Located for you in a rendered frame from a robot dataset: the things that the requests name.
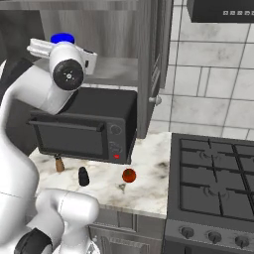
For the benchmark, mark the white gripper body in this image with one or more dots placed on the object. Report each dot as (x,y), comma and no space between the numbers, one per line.
(38,46)

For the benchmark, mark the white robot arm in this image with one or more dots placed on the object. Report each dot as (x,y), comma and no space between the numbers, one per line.
(20,185)

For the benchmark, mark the dark grey cabinet door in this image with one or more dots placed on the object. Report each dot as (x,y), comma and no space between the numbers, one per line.
(20,33)

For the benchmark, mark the grey wood cabinet door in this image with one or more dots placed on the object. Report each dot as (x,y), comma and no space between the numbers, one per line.
(147,49)

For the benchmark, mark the silver round cabinet knob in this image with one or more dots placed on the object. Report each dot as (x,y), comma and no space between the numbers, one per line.
(155,99)

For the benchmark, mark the grey base cabinet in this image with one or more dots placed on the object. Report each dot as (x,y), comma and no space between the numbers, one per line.
(142,225)

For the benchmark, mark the blue round cap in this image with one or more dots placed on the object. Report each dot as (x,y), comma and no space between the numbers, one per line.
(63,37)

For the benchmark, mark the black toaster oven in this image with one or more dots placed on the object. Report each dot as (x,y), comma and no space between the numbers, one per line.
(99,109)

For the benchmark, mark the brown shaker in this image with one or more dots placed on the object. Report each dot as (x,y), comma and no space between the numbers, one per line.
(59,164)

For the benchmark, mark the black shaker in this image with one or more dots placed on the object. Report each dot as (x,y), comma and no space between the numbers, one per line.
(83,176)

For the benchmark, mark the red tomato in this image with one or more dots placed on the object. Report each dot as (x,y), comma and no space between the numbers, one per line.
(129,175)

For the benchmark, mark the black range hood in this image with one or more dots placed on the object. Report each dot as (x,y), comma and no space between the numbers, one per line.
(218,10)

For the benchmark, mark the grey drawer front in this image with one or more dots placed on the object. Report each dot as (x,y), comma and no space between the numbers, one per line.
(122,243)

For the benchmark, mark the dark grey gas hob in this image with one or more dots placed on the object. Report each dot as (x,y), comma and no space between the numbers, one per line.
(211,178)

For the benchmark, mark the grey hob knob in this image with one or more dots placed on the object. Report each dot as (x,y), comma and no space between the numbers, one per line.
(187,232)
(242,241)
(214,236)

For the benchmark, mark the grey wood wall cabinet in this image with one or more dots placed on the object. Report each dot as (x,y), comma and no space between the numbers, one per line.
(109,36)

